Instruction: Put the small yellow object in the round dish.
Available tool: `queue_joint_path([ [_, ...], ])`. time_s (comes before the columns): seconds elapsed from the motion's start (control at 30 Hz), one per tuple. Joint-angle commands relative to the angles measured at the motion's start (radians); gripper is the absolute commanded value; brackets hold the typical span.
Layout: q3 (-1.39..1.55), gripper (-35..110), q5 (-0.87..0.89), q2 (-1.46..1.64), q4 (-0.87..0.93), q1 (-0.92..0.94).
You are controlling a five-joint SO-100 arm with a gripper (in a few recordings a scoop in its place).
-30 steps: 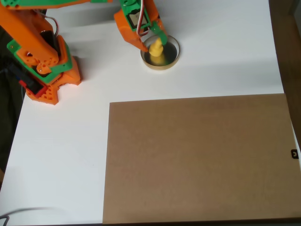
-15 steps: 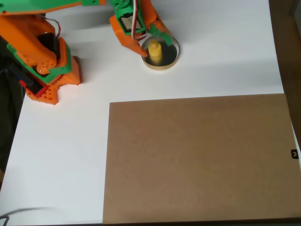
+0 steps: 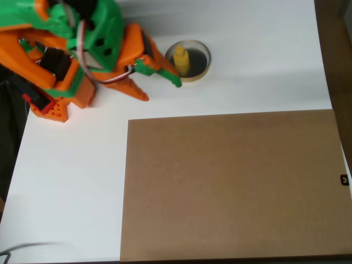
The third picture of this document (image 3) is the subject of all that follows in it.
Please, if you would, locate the orange robot base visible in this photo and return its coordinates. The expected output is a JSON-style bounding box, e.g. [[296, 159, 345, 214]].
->
[[21, 93, 69, 123]]

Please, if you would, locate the small yellow plastic piece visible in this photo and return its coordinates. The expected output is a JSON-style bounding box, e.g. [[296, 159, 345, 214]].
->
[[173, 45, 191, 76]]

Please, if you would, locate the grey cable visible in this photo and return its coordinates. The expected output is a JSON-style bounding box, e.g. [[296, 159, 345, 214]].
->
[[0, 241, 67, 263]]

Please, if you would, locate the white red black servo cable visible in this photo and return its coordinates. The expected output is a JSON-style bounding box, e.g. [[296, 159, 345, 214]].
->
[[62, 0, 140, 85]]

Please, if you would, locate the round dish with dark bottom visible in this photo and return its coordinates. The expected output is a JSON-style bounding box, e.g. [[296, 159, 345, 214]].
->
[[164, 40, 212, 83]]

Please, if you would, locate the brown fibreboard sheet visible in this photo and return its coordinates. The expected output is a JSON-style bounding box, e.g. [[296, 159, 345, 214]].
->
[[120, 109, 346, 262]]

